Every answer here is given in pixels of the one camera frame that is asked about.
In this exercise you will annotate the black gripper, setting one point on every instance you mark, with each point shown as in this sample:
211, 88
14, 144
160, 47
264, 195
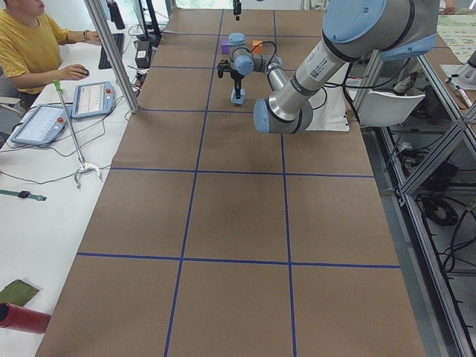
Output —
236, 7
236, 76

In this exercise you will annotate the light blue foam block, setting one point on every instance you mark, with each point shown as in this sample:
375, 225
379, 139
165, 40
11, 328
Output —
238, 97

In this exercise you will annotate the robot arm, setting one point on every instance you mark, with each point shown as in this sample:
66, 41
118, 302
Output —
351, 29

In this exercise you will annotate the purple foam block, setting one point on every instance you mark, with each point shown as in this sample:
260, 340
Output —
225, 46

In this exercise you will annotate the orange foam block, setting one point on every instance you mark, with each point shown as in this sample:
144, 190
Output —
257, 46

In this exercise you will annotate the black monitor stand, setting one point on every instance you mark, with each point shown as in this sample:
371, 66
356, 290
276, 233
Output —
147, 21

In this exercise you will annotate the black power adapter box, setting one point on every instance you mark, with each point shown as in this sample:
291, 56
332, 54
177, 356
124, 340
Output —
143, 54

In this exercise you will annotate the far teach pendant tablet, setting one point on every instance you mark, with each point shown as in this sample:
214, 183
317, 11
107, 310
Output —
93, 99

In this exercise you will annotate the teach pendant tablet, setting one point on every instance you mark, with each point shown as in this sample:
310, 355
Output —
93, 99
42, 125

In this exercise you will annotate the black computer mouse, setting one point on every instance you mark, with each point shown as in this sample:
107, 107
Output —
84, 72

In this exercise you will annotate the metal reacher grabber tool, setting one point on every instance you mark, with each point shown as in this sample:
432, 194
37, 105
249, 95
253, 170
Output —
85, 166

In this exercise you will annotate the near teach pendant tablet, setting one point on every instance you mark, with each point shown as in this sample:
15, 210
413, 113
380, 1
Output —
42, 125

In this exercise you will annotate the person in yellow shirt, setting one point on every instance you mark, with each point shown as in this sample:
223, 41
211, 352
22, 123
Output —
30, 43

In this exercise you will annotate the green cloth pouch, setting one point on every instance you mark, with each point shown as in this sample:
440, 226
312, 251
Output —
18, 293

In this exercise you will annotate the red cylinder bottle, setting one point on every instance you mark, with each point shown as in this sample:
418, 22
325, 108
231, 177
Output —
23, 319

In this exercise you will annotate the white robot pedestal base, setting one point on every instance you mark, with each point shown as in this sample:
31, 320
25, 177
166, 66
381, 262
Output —
329, 111

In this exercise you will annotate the aluminium frame post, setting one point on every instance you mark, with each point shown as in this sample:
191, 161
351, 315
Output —
102, 27

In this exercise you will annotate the green strap smartwatch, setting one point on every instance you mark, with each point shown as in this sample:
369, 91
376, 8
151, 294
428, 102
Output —
23, 195

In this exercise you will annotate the aluminium side frame rail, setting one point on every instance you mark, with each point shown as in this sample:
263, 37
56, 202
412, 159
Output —
430, 161

